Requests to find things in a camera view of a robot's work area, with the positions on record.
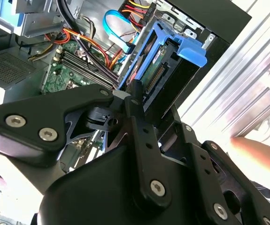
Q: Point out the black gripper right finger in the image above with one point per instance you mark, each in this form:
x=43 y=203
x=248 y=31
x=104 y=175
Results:
x=208 y=185

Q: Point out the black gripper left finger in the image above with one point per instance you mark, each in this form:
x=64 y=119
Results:
x=43 y=112

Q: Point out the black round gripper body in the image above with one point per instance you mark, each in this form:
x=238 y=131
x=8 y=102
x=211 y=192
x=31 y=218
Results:
x=97 y=192

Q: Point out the hard disk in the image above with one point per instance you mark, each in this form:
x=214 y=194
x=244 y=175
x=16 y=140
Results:
x=163 y=68

